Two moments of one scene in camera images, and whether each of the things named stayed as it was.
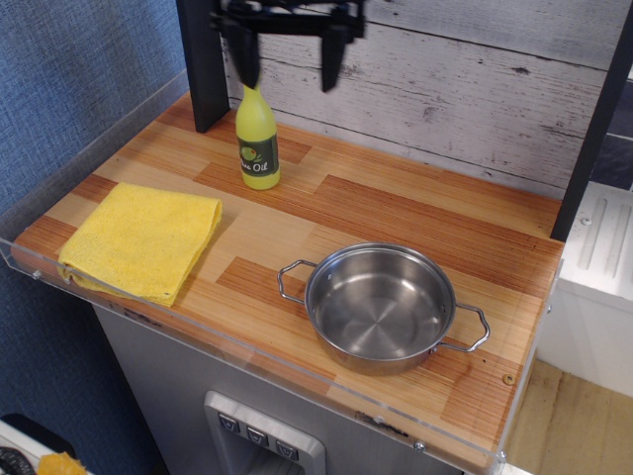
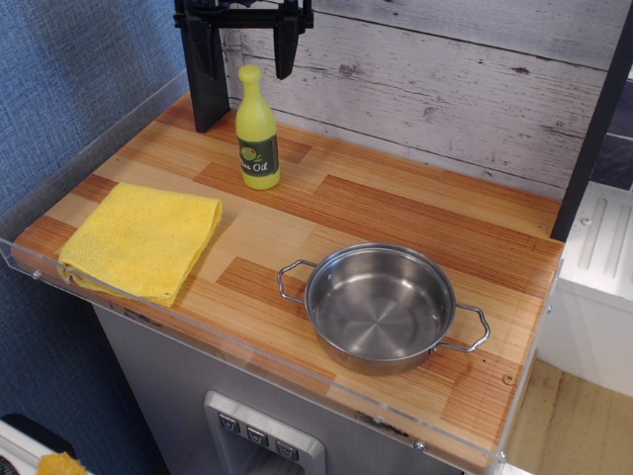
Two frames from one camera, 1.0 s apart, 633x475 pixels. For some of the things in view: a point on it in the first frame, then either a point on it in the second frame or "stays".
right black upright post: [593, 125] stays
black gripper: [243, 21] → [200, 21]
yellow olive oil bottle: [257, 141] stays
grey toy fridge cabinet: [211, 414] stays
